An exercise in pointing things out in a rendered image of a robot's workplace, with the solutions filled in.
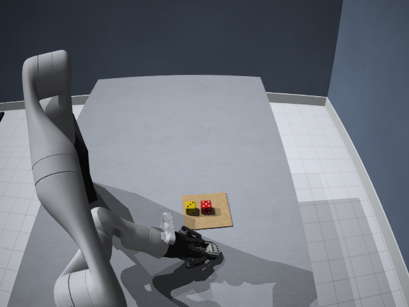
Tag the white die with black pips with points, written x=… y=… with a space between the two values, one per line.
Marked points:
x=212 y=248

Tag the red die with white pips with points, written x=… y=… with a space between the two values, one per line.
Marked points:
x=206 y=207

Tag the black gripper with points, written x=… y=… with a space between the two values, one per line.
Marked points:
x=188 y=250

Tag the yellow die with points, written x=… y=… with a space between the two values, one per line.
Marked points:
x=190 y=207

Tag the tan flat mat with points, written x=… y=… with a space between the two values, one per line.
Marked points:
x=219 y=218

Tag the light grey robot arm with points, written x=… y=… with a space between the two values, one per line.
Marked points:
x=60 y=188

